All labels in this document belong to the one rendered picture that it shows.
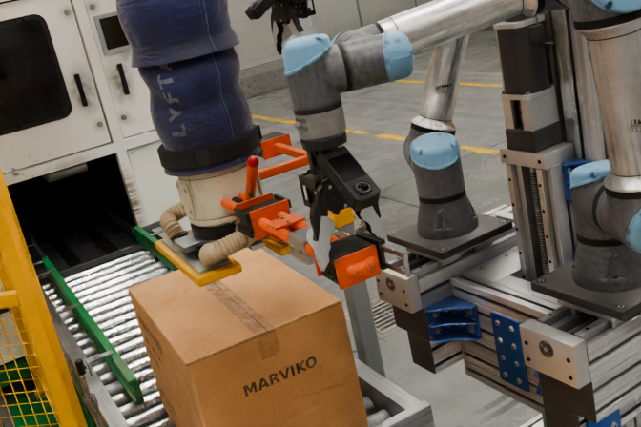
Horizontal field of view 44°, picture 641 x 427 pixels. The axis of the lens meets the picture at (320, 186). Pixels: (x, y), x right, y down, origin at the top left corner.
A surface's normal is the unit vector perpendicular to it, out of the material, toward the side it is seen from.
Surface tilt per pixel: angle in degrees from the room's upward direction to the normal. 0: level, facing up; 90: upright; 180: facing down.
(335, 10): 90
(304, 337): 90
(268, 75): 90
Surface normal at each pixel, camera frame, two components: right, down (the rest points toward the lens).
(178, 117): -0.22, 0.03
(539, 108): 0.51, 0.15
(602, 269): -0.55, 0.04
